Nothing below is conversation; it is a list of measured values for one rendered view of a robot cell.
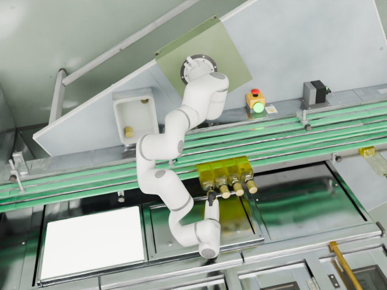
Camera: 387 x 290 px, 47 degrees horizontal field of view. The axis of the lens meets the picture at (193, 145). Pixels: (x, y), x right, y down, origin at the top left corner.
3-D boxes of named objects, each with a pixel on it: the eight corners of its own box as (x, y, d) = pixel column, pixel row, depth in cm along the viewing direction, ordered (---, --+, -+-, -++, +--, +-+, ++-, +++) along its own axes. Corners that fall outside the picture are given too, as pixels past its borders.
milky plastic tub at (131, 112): (120, 135, 207) (121, 145, 199) (111, 92, 194) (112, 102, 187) (158, 129, 208) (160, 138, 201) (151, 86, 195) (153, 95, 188)
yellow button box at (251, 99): (246, 106, 210) (250, 114, 204) (245, 92, 206) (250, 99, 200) (260, 103, 211) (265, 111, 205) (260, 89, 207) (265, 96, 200)
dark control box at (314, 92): (302, 96, 213) (308, 105, 206) (303, 81, 208) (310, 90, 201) (318, 94, 214) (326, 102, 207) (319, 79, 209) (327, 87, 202)
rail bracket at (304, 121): (293, 116, 203) (304, 132, 192) (293, 102, 199) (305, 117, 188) (301, 115, 203) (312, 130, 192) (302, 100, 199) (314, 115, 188)
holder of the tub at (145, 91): (122, 144, 210) (124, 153, 204) (112, 92, 194) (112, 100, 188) (159, 137, 212) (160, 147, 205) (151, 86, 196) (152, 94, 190)
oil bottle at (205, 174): (194, 163, 207) (203, 193, 190) (193, 153, 204) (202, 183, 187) (206, 161, 208) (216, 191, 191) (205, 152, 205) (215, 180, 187)
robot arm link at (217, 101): (190, 100, 176) (197, 122, 163) (196, 70, 168) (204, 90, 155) (214, 103, 178) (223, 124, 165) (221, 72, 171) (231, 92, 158)
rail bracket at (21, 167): (22, 168, 204) (15, 201, 185) (10, 138, 194) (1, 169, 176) (33, 167, 204) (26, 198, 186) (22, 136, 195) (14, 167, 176)
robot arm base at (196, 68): (173, 67, 183) (177, 84, 170) (196, 46, 179) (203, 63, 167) (196, 90, 191) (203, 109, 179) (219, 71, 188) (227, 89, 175)
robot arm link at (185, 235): (190, 187, 151) (215, 226, 162) (156, 197, 155) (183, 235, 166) (188, 205, 144) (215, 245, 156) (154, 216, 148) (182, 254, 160)
